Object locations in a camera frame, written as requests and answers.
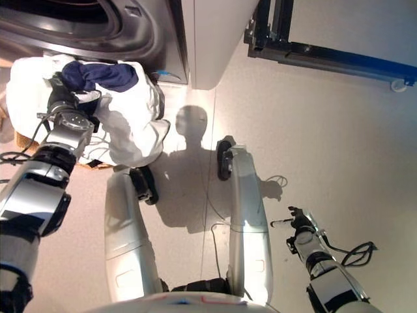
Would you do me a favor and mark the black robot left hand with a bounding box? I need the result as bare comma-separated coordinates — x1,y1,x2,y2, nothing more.
47,73,103,117

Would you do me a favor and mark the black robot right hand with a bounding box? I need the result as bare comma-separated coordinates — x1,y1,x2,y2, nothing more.
270,205,315,231

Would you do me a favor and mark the navy blue garment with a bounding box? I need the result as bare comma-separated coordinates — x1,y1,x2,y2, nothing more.
61,61,139,93

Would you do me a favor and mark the wicker laundry basket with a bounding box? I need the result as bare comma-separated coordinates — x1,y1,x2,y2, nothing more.
12,128,113,170

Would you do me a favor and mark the white clothes pile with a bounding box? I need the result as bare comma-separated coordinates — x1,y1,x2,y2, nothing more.
6,53,172,166

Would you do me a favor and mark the grey washing machine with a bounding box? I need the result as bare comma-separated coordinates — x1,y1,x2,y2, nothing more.
0,0,190,85

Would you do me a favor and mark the silver robot right leg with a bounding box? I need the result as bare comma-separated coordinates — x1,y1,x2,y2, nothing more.
226,145,274,306

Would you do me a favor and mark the silver robot leg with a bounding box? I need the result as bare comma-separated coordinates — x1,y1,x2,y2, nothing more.
226,145,274,306
104,168,164,303

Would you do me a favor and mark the black robot right foot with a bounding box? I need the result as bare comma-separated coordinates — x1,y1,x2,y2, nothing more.
216,135,237,182

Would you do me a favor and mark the black robot foot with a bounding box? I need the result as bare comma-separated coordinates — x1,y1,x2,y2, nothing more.
130,166,160,205
216,135,237,182

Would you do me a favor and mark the black robot left foot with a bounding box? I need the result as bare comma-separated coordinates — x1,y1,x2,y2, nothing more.
130,166,160,205

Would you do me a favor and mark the grey robot torso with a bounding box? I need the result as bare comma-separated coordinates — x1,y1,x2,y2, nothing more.
81,276,281,313

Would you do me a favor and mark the silver robot left leg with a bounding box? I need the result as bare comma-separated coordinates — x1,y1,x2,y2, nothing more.
104,168,164,303

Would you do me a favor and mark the white cabinet side panel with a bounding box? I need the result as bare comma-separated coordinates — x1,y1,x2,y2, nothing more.
180,0,261,90

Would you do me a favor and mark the white caster wheel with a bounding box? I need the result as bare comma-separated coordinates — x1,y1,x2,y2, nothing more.
390,79,408,94

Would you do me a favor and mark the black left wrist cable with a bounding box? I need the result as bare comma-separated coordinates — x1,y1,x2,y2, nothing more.
0,112,57,168

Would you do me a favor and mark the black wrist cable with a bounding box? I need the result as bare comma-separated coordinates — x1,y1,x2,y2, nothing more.
0,112,57,168
321,228,379,267

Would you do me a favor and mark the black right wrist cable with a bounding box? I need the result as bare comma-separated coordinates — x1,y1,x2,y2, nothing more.
321,228,379,267

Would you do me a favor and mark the black wheeled metal frame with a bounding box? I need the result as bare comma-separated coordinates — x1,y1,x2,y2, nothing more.
243,0,417,87

